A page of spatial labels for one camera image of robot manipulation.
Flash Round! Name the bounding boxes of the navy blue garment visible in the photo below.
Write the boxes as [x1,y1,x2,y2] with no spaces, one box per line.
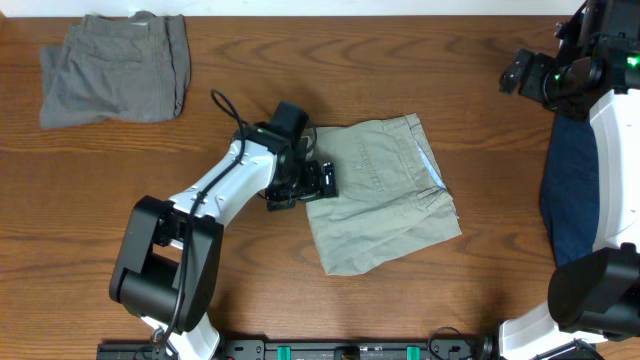
[539,115,600,266]

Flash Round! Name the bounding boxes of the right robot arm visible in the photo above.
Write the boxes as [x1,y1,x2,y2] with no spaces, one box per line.
[479,0,639,359]

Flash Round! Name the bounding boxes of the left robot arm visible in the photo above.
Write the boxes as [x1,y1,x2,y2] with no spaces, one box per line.
[97,123,337,359]

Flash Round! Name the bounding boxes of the folded grey shorts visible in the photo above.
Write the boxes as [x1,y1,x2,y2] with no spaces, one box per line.
[39,11,191,129]

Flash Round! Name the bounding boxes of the khaki beige shorts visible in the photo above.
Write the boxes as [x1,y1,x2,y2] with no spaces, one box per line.
[306,114,461,276]

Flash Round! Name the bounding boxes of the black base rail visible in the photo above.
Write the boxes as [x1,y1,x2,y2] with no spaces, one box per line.
[96,327,501,360]

